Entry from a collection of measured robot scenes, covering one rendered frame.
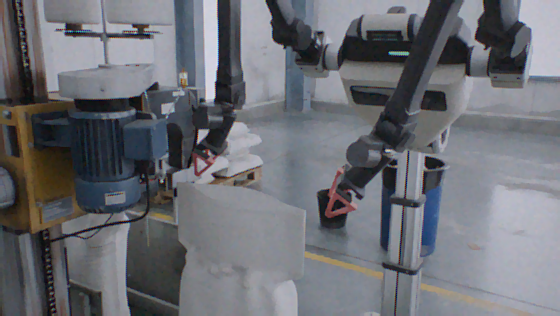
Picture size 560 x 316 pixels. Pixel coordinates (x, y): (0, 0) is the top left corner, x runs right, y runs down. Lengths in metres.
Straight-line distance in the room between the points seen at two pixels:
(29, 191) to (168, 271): 1.03
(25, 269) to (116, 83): 0.56
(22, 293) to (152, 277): 0.92
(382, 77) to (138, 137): 0.76
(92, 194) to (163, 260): 1.04
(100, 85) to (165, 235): 1.12
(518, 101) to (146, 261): 7.72
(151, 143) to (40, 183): 0.32
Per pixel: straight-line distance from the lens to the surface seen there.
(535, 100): 9.19
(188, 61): 7.53
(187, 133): 1.67
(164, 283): 2.28
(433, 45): 1.04
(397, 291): 1.94
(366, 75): 1.56
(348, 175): 1.16
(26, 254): 1.45
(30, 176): 1.33
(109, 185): 1.22
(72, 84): 1.19
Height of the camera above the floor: 1.51
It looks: 14 degrees down
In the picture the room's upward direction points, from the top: 1 degrees clockwise
